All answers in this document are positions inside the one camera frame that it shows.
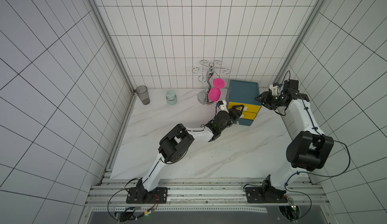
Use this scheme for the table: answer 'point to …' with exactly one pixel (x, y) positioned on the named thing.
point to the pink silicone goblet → (214, 93)
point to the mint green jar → (171, 98)
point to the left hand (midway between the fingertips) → (244, 110)
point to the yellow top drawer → (246, 108)
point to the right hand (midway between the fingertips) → (260, 97)
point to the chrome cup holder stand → (208, 68)
